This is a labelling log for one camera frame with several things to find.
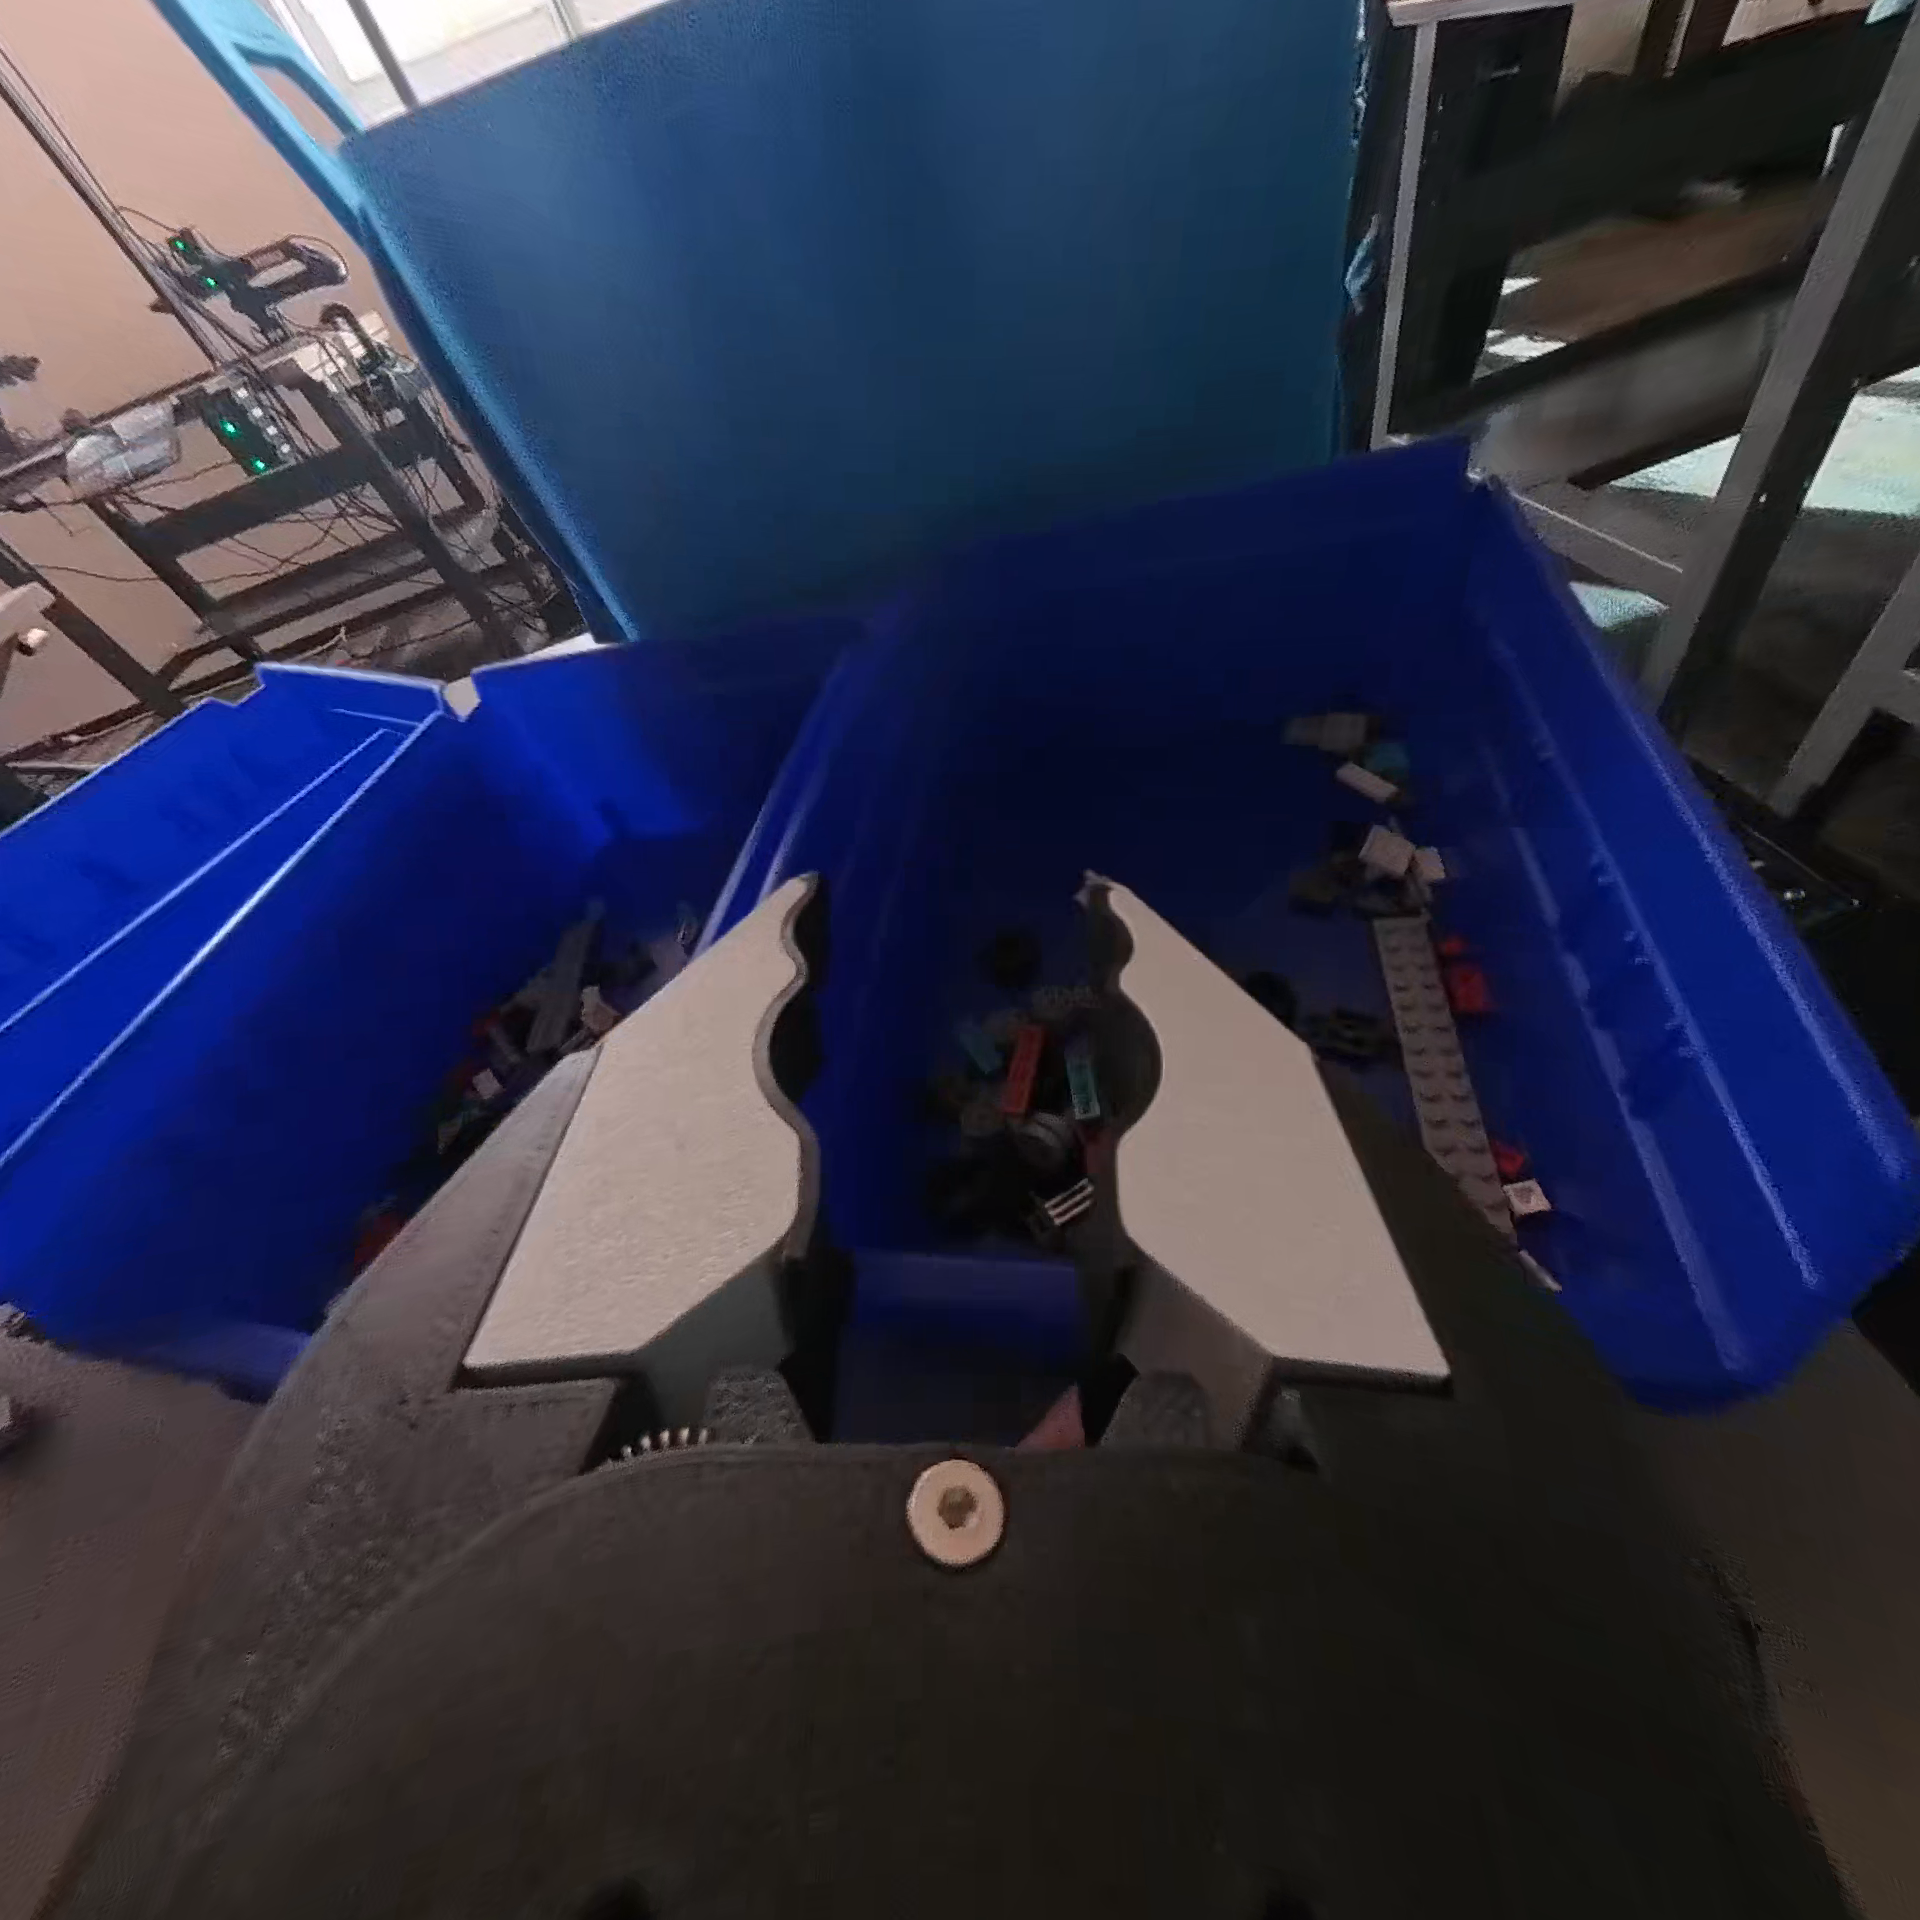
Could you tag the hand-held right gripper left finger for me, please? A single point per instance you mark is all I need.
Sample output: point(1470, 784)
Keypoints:
point(646, 1201)

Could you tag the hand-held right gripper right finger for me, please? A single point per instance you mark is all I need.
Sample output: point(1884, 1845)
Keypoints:
point(1274, 1201)

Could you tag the pile of mixed toy bricks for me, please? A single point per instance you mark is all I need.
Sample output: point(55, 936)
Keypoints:
point(1021, 1080)
point(523, 1019)

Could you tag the blue plastic bin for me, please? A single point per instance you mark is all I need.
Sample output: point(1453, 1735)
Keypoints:
point(152, 1201)
point(1124, 750)

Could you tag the grey desk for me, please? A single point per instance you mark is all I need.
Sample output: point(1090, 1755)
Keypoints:
point(91, 1499)

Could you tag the metal rig with electronics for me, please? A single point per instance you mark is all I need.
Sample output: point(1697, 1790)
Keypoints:
point(255, 437)

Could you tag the grey metal table frame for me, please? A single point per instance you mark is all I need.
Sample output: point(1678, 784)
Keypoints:
point(1784, 407)

